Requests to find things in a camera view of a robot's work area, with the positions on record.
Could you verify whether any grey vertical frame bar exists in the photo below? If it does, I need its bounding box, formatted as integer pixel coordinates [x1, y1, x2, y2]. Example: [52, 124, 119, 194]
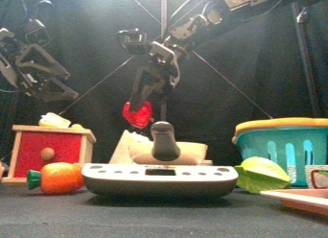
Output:
[160, 0, 170, 36]

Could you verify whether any pale yellow toy food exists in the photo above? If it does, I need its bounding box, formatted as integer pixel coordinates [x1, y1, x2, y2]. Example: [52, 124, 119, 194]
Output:
[38, 111, 74, 129]

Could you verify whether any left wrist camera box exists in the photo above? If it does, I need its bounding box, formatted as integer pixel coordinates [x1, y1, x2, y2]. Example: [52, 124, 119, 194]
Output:
[23, 18, 54, 47]

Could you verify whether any white kitchen scale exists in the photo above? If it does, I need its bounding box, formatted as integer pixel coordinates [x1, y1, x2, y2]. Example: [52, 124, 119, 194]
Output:
[82, 162, 240, 199]

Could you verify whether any teal basket yellow rim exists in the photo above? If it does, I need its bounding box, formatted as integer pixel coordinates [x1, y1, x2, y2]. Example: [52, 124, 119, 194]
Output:
[231, 117, 328, 188]

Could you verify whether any small picture toy block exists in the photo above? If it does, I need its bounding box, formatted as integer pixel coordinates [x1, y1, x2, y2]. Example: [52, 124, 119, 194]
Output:
[304, 164, 328, 190]

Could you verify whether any pink toy tray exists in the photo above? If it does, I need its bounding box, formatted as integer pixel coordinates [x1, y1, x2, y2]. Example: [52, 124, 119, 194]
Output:
[259, 187, 328, 217]

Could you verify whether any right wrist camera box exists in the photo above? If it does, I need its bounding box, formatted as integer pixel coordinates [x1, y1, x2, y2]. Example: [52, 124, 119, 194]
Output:
[116, 28, 150, 55]

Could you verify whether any white wedge toy piece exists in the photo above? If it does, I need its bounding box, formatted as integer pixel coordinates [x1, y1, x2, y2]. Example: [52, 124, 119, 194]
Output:
[110, 129, 151, 165]

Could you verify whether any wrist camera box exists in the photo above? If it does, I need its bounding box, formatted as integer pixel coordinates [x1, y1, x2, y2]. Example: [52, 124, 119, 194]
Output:
[116, 28, 150, 55]
[23, 18, 54, 47]

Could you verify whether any black frame pole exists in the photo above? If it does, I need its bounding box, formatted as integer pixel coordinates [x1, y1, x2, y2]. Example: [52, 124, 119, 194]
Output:
[291, 1, 323, 119]

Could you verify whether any orange toy carrot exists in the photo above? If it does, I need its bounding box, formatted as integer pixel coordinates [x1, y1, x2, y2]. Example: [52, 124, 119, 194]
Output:
[26, 161, 87, 196]

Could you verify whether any green star fruit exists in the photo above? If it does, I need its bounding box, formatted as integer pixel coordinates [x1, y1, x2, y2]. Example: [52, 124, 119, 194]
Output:
[234, 155, 294, 195]

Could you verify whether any red wooden drawer box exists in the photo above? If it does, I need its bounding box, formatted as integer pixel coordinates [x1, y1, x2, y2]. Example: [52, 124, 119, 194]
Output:
[2, 124, 98, 184]

